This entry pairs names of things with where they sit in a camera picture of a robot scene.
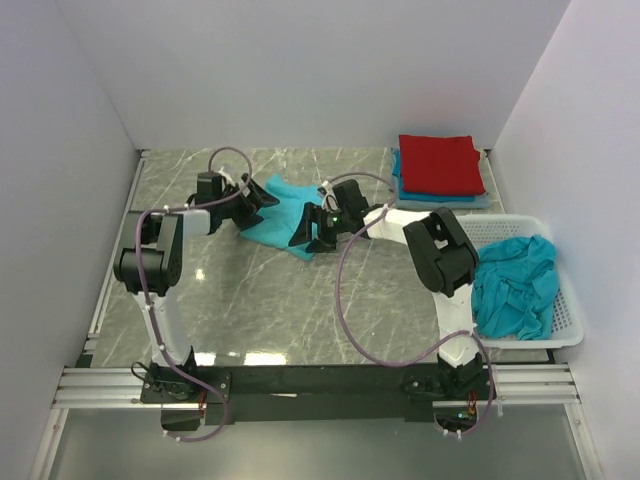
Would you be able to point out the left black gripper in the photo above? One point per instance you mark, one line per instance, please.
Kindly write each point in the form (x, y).
(258, 197)

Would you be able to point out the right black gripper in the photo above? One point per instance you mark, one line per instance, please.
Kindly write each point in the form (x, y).
(303, 235)

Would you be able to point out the light blue t-shirt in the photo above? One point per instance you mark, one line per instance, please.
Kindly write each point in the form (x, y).
(281, 221)

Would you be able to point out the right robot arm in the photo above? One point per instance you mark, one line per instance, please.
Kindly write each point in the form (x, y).
(442, 254)

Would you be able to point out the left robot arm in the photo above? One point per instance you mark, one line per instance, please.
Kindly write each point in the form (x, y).
(149, 256)

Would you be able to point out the red folded t-shirt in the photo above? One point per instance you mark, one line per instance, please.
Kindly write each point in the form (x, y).
(441, 166)

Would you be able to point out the grey-blue folded t-shirt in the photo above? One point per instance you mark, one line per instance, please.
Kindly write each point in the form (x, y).
(481, 202)

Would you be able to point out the black base beam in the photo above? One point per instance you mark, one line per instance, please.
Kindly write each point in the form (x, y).
(234, 394)

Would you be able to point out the teal t-shirt in basket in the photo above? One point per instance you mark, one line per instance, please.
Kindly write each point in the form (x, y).
(514, 289)

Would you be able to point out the white plastic basket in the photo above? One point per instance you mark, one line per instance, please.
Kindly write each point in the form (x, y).
(566, 329)

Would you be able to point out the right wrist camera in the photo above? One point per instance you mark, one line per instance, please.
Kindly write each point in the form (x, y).
(329, 200)

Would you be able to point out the aluminium rail frame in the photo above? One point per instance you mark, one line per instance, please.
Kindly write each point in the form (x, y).
(108, 374)

